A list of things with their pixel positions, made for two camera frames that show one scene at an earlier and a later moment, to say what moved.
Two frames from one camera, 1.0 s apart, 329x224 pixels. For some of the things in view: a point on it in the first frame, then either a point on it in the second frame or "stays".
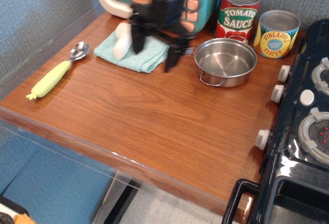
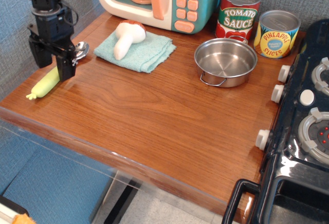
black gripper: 164,15 -> 54,28
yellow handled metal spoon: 55,75 stays
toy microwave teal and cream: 201,8 stays
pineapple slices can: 276,33 stays
